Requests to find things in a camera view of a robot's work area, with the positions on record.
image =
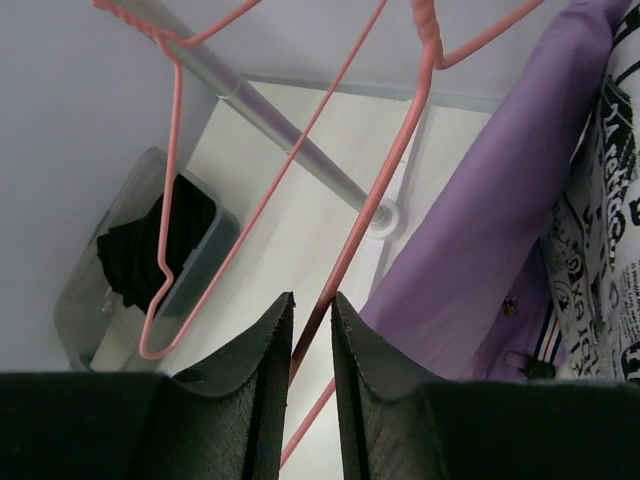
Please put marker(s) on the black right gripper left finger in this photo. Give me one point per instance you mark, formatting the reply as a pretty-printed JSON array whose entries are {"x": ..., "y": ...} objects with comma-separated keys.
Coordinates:
[{"x": 221, "y": 418}]

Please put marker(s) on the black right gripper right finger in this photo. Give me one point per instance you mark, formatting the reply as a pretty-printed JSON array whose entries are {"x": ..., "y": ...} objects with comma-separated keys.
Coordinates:
[{"x": 397, "y": 420}]

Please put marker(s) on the purple trousers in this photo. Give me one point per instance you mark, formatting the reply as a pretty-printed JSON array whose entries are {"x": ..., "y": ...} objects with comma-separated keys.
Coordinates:
[{"x": 468, "y": 295}]

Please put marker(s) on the pink hanger of black trousers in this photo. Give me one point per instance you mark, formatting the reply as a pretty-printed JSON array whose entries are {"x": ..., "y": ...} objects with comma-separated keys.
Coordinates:
[{"x": 294, "y": 226}]

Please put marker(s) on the pink hanger of purple trousers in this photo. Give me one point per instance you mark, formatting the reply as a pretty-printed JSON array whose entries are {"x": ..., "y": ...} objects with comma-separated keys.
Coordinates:
[{"x": 432, "y": 58}]

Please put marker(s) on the black white print trousers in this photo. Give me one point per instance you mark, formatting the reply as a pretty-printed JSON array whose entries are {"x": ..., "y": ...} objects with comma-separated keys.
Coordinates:
[{"x": 592, "y": 248}]

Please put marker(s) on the grey plastic bin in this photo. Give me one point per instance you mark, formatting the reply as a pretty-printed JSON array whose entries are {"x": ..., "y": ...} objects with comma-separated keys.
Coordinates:
[{"x": 102, "y": 309}]

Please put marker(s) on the white metal clothes rack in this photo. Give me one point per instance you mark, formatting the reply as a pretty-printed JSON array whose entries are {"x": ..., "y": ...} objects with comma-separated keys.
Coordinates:
[{"x": 233, "y": 89}]

